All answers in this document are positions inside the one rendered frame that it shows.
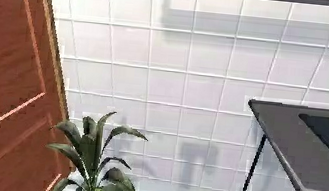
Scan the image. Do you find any green house plant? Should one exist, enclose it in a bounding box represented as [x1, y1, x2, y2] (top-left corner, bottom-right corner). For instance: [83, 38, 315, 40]
[42, 105, 152, 191]

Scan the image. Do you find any reddish brown wooden door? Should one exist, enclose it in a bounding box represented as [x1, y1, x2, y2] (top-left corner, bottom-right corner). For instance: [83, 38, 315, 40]
[0, 0, 92, 191]

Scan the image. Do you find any dark grey table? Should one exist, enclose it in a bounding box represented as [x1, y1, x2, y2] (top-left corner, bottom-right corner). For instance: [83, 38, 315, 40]
[236, 97, 329, 191]

